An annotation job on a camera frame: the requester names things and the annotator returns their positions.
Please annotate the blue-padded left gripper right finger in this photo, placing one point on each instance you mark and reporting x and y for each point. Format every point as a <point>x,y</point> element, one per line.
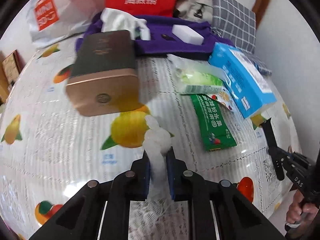
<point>175,169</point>

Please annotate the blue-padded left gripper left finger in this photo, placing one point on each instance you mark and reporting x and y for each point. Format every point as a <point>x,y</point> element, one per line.
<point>141,179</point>

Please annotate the green snack packet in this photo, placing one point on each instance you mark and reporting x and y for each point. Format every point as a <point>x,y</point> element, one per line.
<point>214,132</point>

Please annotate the clear foam net sleeve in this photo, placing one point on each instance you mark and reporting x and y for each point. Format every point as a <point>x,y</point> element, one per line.
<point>179,63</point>

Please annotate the white sponge block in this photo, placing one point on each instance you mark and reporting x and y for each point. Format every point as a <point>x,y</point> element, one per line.
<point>187,35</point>

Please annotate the orange-print wet wipe sachet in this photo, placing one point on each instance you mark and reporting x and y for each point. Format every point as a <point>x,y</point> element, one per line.
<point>224,98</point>

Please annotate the green tissue packet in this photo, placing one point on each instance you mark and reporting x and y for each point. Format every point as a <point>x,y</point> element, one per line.
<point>193,82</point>

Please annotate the person's right hand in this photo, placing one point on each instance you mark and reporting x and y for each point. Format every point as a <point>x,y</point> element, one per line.
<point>295,211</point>

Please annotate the blue tissue pack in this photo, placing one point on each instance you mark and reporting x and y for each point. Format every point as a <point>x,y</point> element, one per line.
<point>250,91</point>

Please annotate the purple towel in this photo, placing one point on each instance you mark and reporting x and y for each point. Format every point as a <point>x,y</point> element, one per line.
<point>163,41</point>

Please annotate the grey checked cushion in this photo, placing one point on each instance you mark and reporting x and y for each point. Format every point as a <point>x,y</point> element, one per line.
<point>235,22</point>

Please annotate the grey backpack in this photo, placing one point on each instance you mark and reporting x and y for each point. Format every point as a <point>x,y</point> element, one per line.
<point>194,10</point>

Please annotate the white Miniso plastic bag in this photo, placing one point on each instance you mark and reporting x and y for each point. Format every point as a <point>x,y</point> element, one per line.
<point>51,21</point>

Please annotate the brown wooden door frame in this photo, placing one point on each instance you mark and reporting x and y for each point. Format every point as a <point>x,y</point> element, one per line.
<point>259,9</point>

